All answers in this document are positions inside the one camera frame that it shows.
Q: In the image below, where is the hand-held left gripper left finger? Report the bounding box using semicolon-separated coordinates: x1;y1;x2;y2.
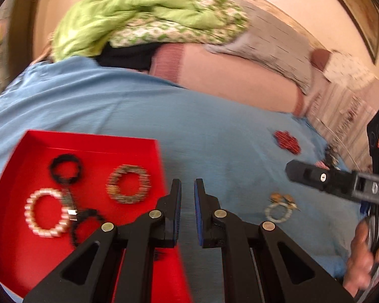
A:
23;178;182;303

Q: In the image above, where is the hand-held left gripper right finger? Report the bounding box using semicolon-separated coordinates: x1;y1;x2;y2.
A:
193;178;354;303

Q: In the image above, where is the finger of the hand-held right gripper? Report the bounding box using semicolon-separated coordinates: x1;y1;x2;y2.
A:
286;159;379;207

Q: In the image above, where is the leopard print scrunchie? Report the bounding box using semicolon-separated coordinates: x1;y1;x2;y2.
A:
106;164;151;203

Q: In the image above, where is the black hair tie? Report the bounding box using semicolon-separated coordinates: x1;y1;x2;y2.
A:
70;208;106;248

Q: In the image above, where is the red tray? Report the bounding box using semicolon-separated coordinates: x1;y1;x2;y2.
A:
0;129;193;303

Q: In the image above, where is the rhinestone hair clip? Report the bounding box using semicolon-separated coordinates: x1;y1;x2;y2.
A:
61;188;79;223

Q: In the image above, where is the black scrunchie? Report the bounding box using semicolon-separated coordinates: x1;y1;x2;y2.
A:
49;154;83;184

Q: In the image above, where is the large pearl bracelet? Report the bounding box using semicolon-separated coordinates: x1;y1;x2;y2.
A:
25;188;73;239

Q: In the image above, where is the person's right hand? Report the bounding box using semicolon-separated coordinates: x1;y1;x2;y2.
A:
344;219;379;297

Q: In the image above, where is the black hair claw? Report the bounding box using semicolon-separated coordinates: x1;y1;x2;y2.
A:
324;147;340;168

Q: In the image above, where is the gold brooch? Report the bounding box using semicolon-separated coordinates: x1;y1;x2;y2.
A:
270;192;300;211

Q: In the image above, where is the red polka-dot scrunchie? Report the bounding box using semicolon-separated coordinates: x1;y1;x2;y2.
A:
274;130;300;155

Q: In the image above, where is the striped floral pillow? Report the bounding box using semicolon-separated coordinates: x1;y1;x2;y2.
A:
306;82;379;171

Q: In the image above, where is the white patterned pillow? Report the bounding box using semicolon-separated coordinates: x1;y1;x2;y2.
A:
324;50;375;84

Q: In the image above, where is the brown cushion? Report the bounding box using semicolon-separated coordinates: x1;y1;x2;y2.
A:
312;49;332;70

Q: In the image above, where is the pink sofa cushion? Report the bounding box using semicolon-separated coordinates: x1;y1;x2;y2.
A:
152;42;307;116

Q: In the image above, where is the grey pillow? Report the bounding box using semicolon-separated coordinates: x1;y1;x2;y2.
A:
204;0;316;95

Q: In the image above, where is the dark cloth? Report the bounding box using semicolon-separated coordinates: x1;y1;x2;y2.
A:
96;42;160;71

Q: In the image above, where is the green patterned quilt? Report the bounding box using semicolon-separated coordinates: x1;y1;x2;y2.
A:
51;0;250;62

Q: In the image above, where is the wooden door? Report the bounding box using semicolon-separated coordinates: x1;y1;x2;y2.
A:
0;0;48;108

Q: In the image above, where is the small pearl bracelet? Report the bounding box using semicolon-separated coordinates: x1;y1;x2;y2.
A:
265;202;293;223

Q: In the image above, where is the wooden picture frame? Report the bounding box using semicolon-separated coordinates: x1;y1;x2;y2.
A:
316;0;379;64

